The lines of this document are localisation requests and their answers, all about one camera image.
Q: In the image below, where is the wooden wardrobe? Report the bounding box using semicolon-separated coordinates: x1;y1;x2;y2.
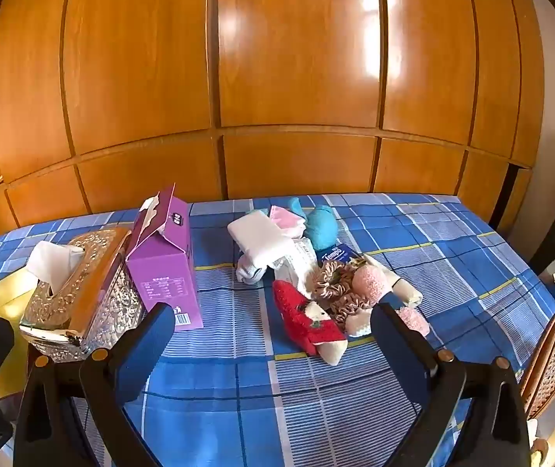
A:
0;0;545;244

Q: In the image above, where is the beige mesh cloth roll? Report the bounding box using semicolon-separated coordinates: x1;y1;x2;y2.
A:
365;255;424;305

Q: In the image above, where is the blue pocket tissue pack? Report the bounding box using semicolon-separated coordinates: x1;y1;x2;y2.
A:
321;242;361;266

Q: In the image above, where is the white sock bundle blue band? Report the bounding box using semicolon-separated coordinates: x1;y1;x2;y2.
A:
236;253;278;285

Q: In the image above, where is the red fluffy sock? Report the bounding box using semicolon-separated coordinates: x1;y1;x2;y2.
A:
272;279;348;367

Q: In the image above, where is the white soft tissue pack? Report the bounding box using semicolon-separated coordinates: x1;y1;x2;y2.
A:
228;209;288;266

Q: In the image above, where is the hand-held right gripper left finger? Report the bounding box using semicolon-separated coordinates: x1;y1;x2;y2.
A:
12;303;176;467

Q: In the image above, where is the purple cardboard tissue box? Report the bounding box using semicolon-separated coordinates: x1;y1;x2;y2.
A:
126;184;205;332

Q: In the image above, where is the dusty pink satin scrunchie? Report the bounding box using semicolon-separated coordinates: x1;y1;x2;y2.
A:
328;294;374;327
306;260;356;302

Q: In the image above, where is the pink fluffy sock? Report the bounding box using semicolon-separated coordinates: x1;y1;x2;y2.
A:
345;304;430;339
352;267;391;309

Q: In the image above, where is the clear wrapped tissue pack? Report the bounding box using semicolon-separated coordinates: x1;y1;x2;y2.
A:
277;238;319;297

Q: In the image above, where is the blue plush toy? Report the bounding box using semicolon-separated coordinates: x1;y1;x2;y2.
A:
287;197;339;251

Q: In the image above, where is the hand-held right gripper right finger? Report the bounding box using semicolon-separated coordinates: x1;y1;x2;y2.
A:
371;303;533;467

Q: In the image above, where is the blue plaid bedsheet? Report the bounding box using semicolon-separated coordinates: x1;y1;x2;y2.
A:
0;193;555;467

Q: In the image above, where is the silver embossed tissue box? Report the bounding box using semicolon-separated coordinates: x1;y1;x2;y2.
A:
19;228;147;362

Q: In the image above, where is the pink cloth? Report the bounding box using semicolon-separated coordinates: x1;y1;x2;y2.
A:
268;205;307;239

